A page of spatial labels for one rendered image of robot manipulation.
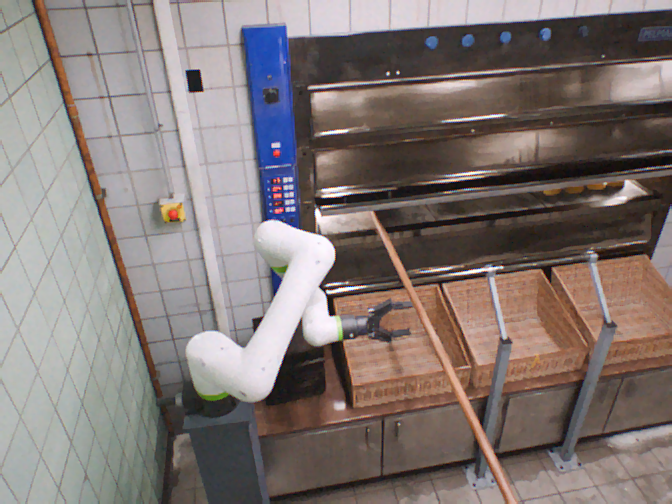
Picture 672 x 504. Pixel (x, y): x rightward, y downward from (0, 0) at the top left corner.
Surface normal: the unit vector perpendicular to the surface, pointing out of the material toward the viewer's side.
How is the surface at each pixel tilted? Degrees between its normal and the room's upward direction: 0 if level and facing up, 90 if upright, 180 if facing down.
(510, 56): 90
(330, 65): 90
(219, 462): 90
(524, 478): 0
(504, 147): 70
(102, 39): 90
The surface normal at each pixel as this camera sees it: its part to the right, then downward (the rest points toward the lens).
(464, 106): 0.17, 0.22
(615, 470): -0.03, -0.84
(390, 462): 0.19, 0.53
